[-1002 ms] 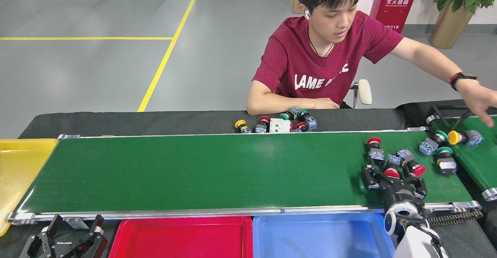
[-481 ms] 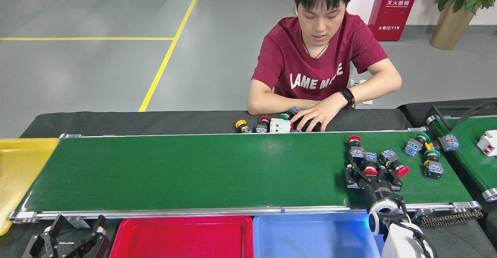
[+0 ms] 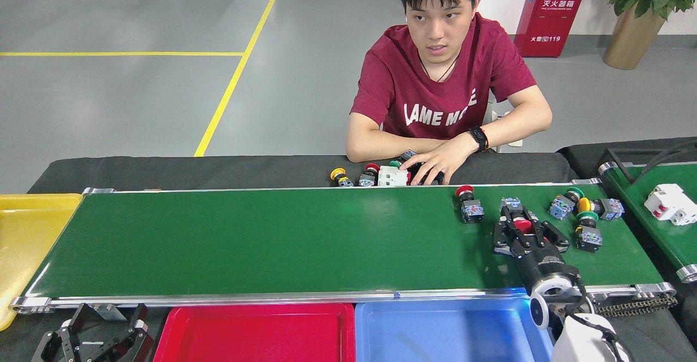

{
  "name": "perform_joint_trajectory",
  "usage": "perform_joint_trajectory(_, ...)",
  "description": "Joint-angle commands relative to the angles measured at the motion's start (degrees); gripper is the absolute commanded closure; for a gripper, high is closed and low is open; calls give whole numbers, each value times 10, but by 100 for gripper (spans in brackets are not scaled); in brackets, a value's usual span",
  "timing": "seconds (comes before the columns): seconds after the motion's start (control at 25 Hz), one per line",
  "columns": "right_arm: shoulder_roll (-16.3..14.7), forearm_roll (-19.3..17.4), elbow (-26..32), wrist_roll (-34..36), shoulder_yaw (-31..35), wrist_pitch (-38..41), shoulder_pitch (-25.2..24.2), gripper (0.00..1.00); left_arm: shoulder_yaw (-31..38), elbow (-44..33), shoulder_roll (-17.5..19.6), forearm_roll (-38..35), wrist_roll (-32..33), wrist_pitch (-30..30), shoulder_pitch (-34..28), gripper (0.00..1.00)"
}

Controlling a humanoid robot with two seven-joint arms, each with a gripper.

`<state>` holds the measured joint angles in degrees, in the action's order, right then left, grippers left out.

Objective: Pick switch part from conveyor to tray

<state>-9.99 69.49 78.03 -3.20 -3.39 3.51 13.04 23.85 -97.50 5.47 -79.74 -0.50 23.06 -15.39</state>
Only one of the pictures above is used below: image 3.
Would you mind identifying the yellow plastic tray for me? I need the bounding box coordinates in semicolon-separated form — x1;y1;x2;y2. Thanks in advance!
0;193;83;332

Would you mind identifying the potted plant in gold pot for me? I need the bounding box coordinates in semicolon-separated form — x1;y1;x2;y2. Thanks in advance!
596;0;697;71

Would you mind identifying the black drive chain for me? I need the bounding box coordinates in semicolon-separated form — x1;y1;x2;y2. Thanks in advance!
596;296;678;318

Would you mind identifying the black cable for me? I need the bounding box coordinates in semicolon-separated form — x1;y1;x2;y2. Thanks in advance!
632;140;697;184

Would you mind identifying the red fire extinguisher box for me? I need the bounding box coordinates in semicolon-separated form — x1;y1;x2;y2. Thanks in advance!
513;0;589;58

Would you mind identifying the white breaker with red lever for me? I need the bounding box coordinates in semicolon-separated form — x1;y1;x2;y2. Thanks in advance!
644;183;697;227

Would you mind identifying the white circuit breaker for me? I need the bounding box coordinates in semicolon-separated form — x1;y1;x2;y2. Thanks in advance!
377;165;410;187

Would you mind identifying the person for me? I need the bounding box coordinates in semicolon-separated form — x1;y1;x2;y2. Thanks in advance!
345;0;554;186

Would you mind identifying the long green conveyor belt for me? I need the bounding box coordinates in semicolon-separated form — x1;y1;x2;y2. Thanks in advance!
8;178;677;315

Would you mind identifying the large black table cover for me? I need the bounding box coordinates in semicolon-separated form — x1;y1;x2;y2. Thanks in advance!
0;152;692;362

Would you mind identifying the small black table cover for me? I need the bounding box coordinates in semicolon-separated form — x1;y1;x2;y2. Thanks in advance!
557;136;697;324

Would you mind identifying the red plastic tray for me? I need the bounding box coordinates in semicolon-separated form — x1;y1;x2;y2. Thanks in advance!
154;303;356;362

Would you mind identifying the short green conveyor belt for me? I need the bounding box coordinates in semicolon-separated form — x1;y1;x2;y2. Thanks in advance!
598;161;697;284

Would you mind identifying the green push button switch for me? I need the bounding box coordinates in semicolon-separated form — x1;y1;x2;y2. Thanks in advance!
389;150;419;169
575;211;604;254
548;187;585;222

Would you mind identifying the blue plastic tray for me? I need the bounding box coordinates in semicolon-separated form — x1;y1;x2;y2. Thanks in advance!
354;298;555;362

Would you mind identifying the black wrist watch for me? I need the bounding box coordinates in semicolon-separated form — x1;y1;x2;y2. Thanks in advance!
468;126;490;154

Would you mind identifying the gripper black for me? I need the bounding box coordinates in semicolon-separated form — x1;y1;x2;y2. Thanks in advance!
493;207;580;290

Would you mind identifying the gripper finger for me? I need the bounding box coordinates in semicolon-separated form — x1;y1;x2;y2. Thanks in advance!
97;304;156;362
31;303;96;362

